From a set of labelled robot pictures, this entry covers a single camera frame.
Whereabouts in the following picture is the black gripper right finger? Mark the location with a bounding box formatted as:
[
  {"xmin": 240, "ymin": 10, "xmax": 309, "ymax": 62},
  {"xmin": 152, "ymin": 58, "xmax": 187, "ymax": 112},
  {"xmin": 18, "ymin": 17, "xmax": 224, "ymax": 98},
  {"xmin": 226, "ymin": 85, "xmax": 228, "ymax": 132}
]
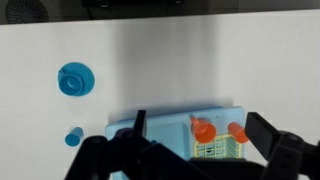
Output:
[{"xmin": 244, "ymin": 111, "xmax": 320, "ymax": 180}]

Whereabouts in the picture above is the orange toy mug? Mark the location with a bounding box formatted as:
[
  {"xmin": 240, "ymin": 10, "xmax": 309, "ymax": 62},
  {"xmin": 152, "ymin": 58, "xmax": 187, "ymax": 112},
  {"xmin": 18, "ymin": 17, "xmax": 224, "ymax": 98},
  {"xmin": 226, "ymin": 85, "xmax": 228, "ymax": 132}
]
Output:
[{"xmin": 189, "ymin": 115, "xmax": 218, "ymax": 145}]

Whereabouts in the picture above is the small blue toy tumbler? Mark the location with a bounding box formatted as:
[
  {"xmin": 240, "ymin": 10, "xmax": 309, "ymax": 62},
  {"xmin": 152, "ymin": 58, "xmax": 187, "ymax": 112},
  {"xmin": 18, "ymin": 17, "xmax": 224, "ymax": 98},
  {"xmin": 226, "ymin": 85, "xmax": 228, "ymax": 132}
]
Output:
[{"xmin": 64, "ymin": 126, "xmax": 84, "ymax": 147}]

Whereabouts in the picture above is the small orange toy tumbler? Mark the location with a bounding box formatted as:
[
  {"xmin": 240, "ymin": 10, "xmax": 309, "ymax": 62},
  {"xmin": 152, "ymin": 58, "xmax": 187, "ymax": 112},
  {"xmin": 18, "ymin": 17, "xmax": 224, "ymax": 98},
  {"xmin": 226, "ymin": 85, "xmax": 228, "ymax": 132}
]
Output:
[{"xmin": 227, "ymin": 121, "xmax": 250, "ymax": 145}]

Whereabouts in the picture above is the blue toy teacup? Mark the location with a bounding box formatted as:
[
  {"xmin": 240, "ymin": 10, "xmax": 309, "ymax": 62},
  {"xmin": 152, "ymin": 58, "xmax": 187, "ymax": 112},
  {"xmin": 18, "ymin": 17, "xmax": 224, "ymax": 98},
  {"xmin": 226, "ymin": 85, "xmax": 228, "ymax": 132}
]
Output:
[{"xmin": 57, "ymin": 68, "xmax": 84, "ymax": 96}]

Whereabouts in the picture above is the yellow toy dish rack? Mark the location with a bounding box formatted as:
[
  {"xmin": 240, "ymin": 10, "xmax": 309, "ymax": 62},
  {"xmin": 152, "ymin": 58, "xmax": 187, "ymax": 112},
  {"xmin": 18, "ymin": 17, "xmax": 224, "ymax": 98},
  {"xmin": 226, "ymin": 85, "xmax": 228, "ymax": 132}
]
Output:
[{"xmin": 193, "ymin": 134, "xmax": 244, "ymax": 160}]

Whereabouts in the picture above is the blue toy saucer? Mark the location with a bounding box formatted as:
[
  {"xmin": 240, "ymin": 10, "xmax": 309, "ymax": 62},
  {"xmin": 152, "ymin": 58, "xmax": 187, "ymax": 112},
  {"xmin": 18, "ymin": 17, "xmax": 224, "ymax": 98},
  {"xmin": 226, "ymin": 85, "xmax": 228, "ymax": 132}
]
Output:
[{"xmin": 57, "ymin": 61, "xmax": 96, "ymax": 98}]

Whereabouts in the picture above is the dark round fan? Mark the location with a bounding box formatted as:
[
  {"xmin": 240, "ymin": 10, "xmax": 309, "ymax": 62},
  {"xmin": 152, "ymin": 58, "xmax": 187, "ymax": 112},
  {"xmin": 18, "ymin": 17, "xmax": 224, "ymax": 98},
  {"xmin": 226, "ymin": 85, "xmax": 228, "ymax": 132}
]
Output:
[{"xmin": 4, "ymin": 0, "xmax": 50, "ymax": 24}]

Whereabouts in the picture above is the light blue toy sink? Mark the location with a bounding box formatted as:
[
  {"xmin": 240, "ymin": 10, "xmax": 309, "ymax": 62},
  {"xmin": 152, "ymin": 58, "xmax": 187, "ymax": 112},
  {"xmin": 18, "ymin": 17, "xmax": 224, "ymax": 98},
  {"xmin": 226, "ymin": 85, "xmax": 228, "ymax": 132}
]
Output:
[{"xmin": 105, "ymin": 105, "xmax": 247, "ymax": 163}]

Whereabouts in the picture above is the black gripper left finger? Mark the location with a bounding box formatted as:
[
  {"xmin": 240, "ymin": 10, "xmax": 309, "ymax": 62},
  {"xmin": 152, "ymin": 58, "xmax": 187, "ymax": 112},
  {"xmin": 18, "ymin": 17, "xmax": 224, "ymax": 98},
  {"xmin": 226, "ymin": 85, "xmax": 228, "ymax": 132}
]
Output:
[{"xmin": 64, "ymin": 109, "xmax": 204, "ymax": 180}]

